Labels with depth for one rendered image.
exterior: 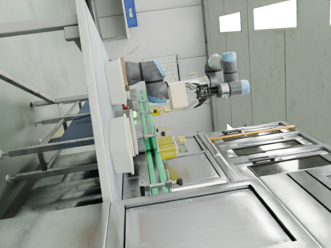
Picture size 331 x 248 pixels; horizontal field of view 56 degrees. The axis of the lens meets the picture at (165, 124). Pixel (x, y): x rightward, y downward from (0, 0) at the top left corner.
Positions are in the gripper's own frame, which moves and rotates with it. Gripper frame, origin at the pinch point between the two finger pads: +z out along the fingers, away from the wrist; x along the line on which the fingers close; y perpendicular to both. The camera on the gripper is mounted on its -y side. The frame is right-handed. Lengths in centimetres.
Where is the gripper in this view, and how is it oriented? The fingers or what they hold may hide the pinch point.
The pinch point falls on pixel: (180, 97)
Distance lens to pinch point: 161.9
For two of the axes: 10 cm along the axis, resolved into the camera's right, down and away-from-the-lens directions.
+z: -9.9, 1.5, -0.6
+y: 0.5, -0.8, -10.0
